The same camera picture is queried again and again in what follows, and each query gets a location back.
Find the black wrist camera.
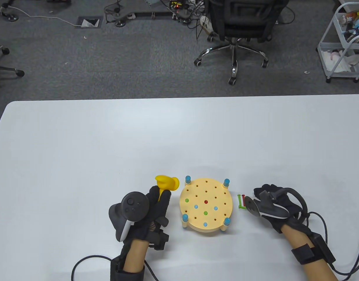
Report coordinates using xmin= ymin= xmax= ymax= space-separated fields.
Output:
xmin=149 ymin=227 xmax=170 ymax=251

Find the white floor cable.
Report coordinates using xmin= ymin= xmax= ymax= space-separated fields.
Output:
xmin=0 ymin=6 xmax=82 ymax=27

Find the dark grey handheld controller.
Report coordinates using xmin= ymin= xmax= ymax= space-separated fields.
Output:
xmin=109 ymin=192 xmax=150 ymax=242
xmin=244 ymin=187 xmax=308 ymax=220

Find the black wrist band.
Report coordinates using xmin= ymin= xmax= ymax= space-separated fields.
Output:
xmin=110 ymin=254 xmax=145 ymax=281
xmin=291 ymin=233 xmax=336 ymax=265

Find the tangle of black cables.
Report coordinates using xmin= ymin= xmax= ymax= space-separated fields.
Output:
xmin=103 ymin=0 xmax=210 ymax=40

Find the person's right forearm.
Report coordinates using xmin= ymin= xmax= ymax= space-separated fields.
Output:
xmin=281 ymin=225 xmax=339 ymax=281

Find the grey floor box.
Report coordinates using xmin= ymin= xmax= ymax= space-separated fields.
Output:
xmin=75 ymin=16 xmax=103 ymax=29

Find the colourful toy figure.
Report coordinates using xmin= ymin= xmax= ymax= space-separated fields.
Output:
xmin=340 ymin=10 xmax=358 ymax=25

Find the white utility cart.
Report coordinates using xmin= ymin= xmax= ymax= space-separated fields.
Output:
xmin=316 ymin=1 xmax=359 ymax=84

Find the black office chair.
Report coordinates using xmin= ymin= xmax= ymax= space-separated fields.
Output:
xmin=194 ymin=0 xmax=289 ymax=86

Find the yellow toy hammer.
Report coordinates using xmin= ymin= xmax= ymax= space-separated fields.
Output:
xmin=155 ymin=175 xmax=180 ymax=202

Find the yellow round tap bench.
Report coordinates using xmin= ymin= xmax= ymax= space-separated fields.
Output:
xmin=179 ymin=175 xmax=233 ymax=234

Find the black chair base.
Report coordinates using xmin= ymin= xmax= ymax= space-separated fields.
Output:
xmin=0 ymin=45 xmax=25 ymax=78

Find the person's left hand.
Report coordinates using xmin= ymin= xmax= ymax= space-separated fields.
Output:
xmin=122 ymin=185 xmax=172 ymax=242

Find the white crumpled cloth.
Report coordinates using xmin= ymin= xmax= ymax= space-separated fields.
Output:
xmin=326 ymin=50 xmax=359 ymax=73

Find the person's left forearm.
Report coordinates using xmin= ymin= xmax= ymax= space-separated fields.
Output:
xmin=122 ymin=238 xmax=151 ymax=273

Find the person's right hand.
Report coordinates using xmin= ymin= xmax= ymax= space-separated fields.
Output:
xmin=253 ymin=184 xmax=312 ymax=234

